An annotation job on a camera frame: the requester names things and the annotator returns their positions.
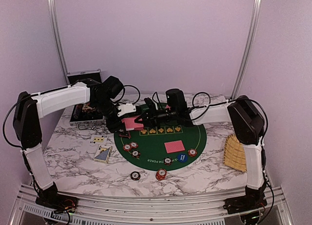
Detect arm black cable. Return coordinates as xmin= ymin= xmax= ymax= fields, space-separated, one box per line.
xmin=2 ymin=84 xmax=141 ymax=150
xmin=151 ymin=92 xmax=266 ymax=143

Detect aluminium frame post right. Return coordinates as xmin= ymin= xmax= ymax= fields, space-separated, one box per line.
xmin=231 ymin=0 xmax=262 ymax=99

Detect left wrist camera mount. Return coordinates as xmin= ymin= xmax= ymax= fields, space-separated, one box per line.
xmin=117 ymin=103 xmax=137 ymax=117

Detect face up card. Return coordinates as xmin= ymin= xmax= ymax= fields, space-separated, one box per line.
xmin=90 ymin=135 xmax=107 ymax=144

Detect woven bamboo basket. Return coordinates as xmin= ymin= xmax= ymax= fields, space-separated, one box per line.
xmin=223 ymin=134 xmax=247 ymax=172

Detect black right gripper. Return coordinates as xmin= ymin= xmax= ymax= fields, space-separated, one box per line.
xmin=135 ymin=104 xmax=178 ymax=129

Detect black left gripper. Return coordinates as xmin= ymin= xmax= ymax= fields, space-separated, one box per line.
xmin=93 ymin=97 xmax=127 ymax=135

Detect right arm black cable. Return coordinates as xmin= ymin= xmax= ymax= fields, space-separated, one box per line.
xmin=151 ymin=92 xmax=266 ymax=143

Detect red playing card deck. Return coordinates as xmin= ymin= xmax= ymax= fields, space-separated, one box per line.
xmin=122 ymin=117 xmax=144 ymax=131

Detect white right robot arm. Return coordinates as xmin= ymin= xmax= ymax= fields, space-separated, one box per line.
xmin=135 ymin=88 xmax=267 ymax=214

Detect black hundred chip stack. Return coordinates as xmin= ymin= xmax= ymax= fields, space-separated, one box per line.
xmin=130 ymin=171 xmax=140 ymax=181

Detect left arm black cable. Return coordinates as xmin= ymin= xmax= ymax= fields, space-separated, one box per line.
xmin=2 ymin=84 xmax=141 ymax=150

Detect aluminium frame post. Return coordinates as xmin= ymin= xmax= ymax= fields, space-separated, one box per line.
xmin=231 ymin=0 xmax=262 ymax=99
xmin=47 ymin=0 xmax=68 ymax=78

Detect round green poker mat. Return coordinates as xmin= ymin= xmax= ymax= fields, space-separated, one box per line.
xmin=114 ymin=122 xmax=207 ymax=171

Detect red chips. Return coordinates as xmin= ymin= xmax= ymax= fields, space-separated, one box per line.
xmin=188 ymin=149 xmax=197 ymax=157
xmin=123 ymin=142 xmax=138 ymax=152

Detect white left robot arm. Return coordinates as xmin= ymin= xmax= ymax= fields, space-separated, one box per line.
xmin=13 ymin=76 xmax=125 ymax=208

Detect aluminium front rail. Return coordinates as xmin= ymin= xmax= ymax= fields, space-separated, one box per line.
xmin=9 ymin=185 xmax=293 ymax=225

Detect aluminium frame post left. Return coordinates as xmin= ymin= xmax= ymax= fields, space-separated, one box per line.
xmin=47 ymin=0 xmax=68 ymax=78

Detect blue small blind button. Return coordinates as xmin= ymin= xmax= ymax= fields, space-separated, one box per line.
xmin=177 ymin=154 xmax=188 ymax=163

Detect triangular all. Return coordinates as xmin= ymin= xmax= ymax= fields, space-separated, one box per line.
xmin=119 ymin=131 xmax=131 ymax=139

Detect aluminium poker case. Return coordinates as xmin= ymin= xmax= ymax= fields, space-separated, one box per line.
xmin=67 ymin=69 xmax=103 ymax=130

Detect card deck box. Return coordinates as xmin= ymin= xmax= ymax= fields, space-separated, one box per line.
xmin=93 ymin=144 xmax=113 ymax=164

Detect red five chip stack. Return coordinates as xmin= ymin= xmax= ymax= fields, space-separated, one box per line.
xmin=156 ymin=169 xmax=167 ymax=181

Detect dealt card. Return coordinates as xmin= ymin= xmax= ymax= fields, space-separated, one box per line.
xmin=164 ymin=140 xmax=185 ymax=153

